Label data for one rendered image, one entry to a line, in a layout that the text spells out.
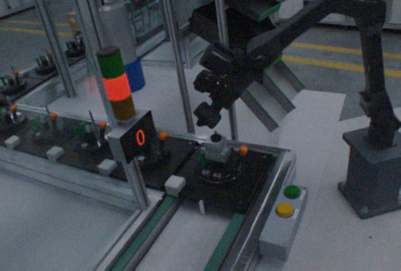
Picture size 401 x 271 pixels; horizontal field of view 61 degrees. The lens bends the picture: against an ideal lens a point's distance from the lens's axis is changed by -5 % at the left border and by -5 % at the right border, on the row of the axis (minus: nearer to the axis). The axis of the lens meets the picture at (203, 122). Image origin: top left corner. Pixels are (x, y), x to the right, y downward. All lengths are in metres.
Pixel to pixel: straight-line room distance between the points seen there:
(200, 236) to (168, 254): 0.09
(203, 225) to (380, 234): 0.47
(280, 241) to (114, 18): 1.26
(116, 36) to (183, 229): 1.07
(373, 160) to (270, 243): 0.33
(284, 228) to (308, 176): 0.33
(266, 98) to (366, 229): 0.51
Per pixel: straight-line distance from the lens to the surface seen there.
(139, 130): 0.83
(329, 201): 1.12
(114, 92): 0.77
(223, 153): 0.98
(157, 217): 0.99
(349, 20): 5.07
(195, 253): 0.93
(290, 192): 0.97
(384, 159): 0.97
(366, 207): 1.08
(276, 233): 0.89
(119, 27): 1.76
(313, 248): 1.00
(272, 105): 1.23
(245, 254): 0.86
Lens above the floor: 1.65
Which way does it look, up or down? 32 degrees down
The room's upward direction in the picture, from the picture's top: 9 degrees counter-clockwise
